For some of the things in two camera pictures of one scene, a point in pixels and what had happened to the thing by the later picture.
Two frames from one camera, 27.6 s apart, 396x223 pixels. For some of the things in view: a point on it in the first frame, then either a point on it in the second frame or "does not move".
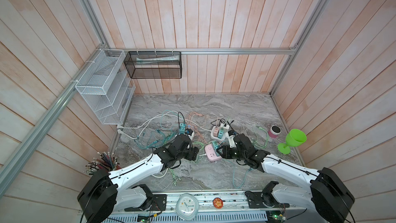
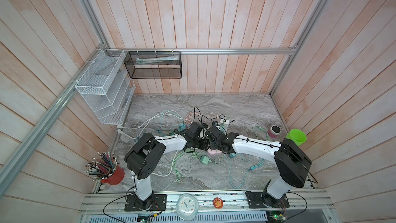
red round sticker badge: (218, 203) does not move
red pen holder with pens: (104, 160) does not move
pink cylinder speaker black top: (274, 131) does not move
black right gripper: (225, 151) → (211, 146)
